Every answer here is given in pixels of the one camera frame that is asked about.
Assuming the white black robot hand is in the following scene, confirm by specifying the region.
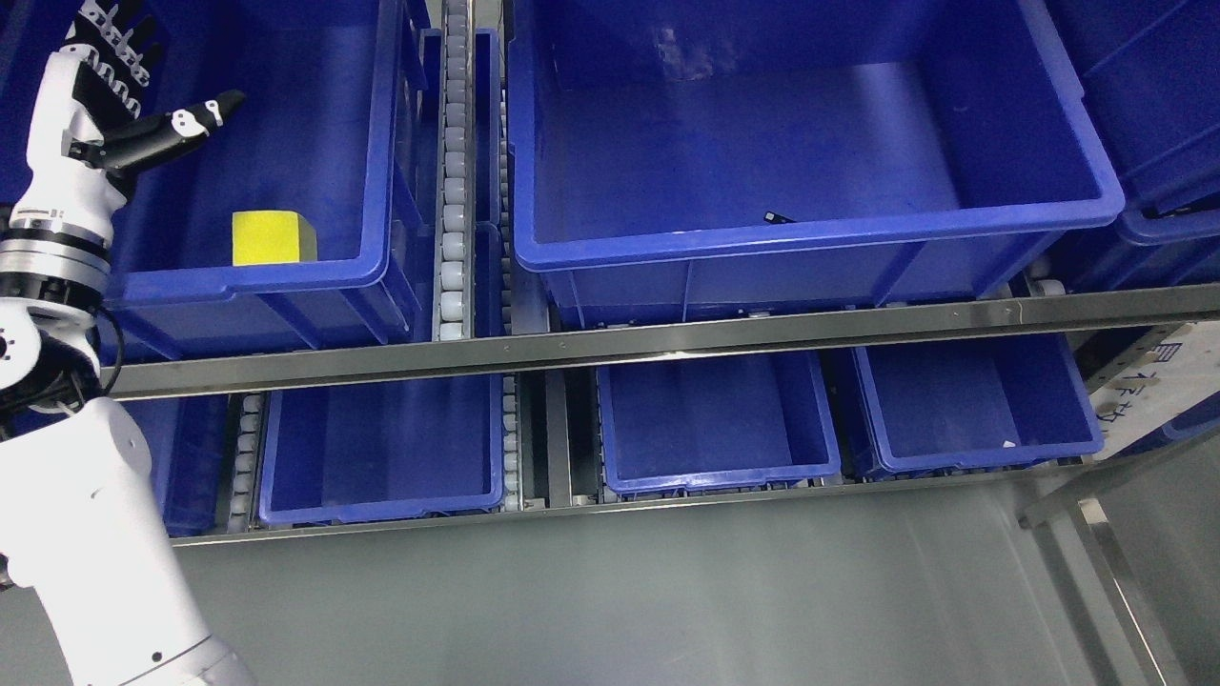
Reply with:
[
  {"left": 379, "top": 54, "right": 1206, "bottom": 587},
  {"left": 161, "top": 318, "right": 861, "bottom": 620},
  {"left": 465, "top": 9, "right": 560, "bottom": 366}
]
[{"left": 10, "top": 1, "right": 246, "bottom": 234}]

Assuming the yellow foam block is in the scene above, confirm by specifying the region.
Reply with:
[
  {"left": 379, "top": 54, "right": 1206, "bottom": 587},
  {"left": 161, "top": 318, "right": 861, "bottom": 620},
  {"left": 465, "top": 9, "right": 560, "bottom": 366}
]
[{"left": 231, "top": 210, "right": 318, "bottom": 269}]

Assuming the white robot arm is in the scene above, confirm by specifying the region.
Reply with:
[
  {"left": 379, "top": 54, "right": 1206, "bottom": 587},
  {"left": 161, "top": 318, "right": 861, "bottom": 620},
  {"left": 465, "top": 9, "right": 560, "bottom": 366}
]
[{"left": 2, "top": 210, "right": 255, "bottom": 685}]

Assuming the steel shelf front beam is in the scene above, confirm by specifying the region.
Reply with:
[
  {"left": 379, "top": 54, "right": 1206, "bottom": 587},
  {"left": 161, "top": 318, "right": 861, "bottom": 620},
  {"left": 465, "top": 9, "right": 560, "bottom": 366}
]
[{"left": 111, "top": 284, "right": 1219, "bottom": 400}]

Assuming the large blue bin left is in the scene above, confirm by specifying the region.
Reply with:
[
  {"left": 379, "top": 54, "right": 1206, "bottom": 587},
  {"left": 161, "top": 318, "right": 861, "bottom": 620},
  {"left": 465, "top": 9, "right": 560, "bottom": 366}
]
[{"left": 99, "top": 1, "right": 432, "bottom": 361}]

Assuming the large blue bin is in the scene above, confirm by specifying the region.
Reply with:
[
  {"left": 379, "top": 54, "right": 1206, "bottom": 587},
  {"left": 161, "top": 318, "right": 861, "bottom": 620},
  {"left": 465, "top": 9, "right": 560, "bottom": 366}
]
[
  {"left": 508, "top": 1, "right": 1126, "bottom": 330},
  {"left": 99, "top": 1, "right": 432, "bottom": 361}
]

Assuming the white roller conveyor strip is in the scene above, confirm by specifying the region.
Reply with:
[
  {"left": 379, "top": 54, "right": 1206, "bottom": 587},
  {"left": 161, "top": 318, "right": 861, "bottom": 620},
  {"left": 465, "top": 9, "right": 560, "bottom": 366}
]
[{"left": 433, "top": 1, "right": 477, "bottom": 341}]

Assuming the lower blue bin left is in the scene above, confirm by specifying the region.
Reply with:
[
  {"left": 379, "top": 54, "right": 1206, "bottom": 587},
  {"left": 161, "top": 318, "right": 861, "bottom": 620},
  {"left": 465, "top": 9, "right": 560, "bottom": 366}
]
[{"left": 257, "top": 374, "right": 505, "bottom": 526}]

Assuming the large blue bin centre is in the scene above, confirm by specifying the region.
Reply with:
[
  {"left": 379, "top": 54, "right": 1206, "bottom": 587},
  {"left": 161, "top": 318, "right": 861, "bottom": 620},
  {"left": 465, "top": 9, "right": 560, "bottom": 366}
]
[{"left": 508, "top": 1, "right": 1126, "bottom": 330}]

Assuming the lower blue bin centre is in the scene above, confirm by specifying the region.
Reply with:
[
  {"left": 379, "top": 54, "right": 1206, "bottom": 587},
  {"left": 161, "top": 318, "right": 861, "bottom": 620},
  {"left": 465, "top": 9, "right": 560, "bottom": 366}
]
[{"left": 597, "top": 352, "right": 842, "bottom": 496}]

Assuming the lower blue bin right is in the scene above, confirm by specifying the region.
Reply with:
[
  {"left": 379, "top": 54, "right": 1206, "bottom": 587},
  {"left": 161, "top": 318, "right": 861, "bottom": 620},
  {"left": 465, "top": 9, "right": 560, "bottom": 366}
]
[{"left": 824, "top": 333, "right": 1104, "bottom": 478}]

